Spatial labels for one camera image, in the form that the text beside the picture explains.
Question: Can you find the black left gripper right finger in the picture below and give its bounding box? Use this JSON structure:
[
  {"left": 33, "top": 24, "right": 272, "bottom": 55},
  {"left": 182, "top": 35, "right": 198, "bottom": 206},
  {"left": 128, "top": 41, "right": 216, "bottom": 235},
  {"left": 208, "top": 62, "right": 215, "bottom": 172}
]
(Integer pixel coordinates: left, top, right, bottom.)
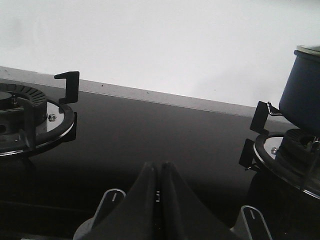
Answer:
[{"left": 160, "top": 162, "right": 240, "bottom": 240}]

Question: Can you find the glass lid with blue knob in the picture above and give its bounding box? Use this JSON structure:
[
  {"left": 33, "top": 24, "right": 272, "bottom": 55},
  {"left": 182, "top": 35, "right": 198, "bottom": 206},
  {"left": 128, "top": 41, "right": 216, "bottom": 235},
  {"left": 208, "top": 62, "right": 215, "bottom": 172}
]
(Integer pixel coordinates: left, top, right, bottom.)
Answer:
[{"left": 296, "top": 45, "right": 320, "bottom": 56}]

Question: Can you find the black left burner head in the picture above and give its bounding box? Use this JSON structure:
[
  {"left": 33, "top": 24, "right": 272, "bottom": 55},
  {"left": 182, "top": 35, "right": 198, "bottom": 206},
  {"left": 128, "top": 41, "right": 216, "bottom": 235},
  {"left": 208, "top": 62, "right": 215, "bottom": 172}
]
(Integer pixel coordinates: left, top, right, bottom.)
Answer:
[{"left": 0, "top": 83, "right": 48, "bottom": 125}]

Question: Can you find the black right pot support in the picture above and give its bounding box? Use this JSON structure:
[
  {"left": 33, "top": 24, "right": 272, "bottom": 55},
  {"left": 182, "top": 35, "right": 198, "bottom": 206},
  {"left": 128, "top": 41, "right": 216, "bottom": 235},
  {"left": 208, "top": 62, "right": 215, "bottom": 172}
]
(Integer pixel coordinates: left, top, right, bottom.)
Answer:
[{"left": 239, "top": 101, "right": 320, "bottom": 199}]

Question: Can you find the black right burner head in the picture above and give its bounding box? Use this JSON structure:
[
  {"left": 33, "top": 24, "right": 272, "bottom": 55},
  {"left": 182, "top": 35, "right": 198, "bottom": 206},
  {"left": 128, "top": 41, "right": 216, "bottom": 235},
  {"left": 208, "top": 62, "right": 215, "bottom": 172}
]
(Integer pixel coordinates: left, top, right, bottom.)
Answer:
[{"left": 274, "top": 128, "right": 315, "bottom": 179}]

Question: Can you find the black pot support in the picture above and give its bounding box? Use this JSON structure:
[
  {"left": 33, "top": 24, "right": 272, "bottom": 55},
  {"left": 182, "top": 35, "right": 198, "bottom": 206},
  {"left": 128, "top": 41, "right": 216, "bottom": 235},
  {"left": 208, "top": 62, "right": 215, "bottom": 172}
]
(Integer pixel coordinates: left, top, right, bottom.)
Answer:
[
  {"left": 239, "top": 101, "right": 320, "bottom": 199},
  {"left": 0, "top": 71, "right": 80, "bottom": 157}
]

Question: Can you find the black burner head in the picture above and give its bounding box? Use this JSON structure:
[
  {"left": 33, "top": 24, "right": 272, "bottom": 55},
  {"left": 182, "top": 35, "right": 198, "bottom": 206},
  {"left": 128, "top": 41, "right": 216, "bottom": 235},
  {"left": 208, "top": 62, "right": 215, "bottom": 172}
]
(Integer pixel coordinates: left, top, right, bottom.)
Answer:
[
  {"left": 0, "top": 83, "right": 48, "bottom": 125},
  {"left": 274, "top": 128, "right": 315, "bottom": 179}
]

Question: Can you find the silver left stove knob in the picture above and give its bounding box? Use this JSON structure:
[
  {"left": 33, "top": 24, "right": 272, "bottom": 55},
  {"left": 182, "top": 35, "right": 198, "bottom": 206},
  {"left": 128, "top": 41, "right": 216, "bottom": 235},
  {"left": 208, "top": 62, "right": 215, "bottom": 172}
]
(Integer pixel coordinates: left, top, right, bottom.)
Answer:
[{"left": 92, "top": 188, "right": 126, "bottom": 228}]

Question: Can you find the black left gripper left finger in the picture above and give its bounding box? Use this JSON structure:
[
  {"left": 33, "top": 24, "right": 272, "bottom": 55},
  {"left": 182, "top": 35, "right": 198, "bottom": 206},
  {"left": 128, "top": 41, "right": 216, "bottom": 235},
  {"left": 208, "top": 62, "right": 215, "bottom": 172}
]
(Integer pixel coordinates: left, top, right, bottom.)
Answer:
[{"left": 73, "top": 162, "right": 157, "bottom": 240}]

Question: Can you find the black glass gas cooktop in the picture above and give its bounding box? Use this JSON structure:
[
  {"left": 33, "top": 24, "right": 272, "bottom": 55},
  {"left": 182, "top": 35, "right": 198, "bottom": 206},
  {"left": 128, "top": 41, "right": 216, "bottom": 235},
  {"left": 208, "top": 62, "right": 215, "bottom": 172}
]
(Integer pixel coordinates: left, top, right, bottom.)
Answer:
[{"left": 0, "top": 79, "right": 320, "bottom": 240}]

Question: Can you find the dark blue cooking pot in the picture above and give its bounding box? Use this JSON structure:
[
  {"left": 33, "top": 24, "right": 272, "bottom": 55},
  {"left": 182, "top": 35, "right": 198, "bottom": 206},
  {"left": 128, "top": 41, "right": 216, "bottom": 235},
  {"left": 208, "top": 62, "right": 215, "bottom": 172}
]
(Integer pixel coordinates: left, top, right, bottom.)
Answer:
[{"left": 279, "top": 50, "right": 320, "bottom": 136}]

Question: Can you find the black left pot support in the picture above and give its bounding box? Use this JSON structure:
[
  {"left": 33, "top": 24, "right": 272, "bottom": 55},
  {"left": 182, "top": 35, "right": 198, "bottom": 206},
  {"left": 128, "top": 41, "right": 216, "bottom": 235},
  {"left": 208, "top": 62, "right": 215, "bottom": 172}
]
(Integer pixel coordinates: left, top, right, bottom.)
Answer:
[{"left": 0, "top": 71, "right": 80, "bottom": 157}]

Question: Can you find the silver right stove knob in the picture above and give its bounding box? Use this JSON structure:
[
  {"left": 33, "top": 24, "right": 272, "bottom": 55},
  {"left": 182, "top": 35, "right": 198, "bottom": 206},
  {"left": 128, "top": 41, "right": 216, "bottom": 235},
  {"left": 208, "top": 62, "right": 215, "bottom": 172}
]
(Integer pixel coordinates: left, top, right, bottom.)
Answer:
[{"left": 230, "top": 205, "right": 273, "bottom": 240}]

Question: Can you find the silver stove knob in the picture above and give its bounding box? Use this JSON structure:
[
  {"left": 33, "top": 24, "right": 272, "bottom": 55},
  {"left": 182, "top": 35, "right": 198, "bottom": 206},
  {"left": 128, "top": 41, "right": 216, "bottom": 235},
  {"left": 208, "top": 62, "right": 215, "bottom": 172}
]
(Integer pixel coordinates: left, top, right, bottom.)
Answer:
[
  {"left": 92, "top": 188, "right": 126, "bottom": 228},
  {"left": 230, "top": 205, "right": 273, "bottom": 240}
]

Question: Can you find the silver wire pot reducer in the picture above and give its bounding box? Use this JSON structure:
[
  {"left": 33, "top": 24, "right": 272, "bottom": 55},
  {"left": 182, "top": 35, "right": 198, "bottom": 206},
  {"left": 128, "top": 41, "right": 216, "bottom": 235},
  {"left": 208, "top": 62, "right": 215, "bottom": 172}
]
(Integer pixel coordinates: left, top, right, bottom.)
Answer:
[{"left": 266, "top": 101, "right": 320, "bottom": 152}]

